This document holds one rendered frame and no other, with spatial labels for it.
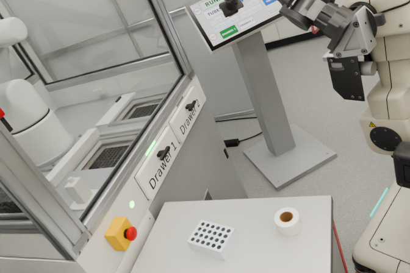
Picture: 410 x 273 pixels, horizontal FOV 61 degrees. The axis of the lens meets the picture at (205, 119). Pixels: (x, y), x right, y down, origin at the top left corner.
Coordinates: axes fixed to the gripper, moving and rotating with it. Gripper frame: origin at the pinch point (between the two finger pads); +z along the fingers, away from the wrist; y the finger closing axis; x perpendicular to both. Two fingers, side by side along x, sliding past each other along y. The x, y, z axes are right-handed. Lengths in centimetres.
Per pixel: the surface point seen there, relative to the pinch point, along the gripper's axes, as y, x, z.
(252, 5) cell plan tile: -19.7, -5.8, 15.1
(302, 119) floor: -44, 57, 107
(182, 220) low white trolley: 64, 73, -35
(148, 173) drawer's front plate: 67, 53, -32
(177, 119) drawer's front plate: 48, 37, -14
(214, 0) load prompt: -2.9, -18.4, 15.4
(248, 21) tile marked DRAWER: -12.3, 1.4, 15.1
